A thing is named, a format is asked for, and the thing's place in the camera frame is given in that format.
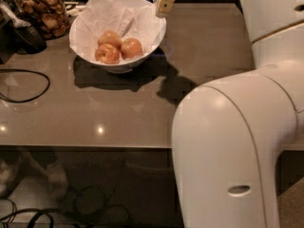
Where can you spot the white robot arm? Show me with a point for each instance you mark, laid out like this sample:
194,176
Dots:
228,134

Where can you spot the white ceramic bowl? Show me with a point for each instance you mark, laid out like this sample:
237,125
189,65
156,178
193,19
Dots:
145,45

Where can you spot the white paper liner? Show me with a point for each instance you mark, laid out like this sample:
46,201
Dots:
104,16

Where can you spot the glass jar of dried chips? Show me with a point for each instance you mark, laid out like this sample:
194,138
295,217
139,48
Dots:
49,16

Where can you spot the black appliance with white handle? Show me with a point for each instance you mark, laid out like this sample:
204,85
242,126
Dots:
26,36

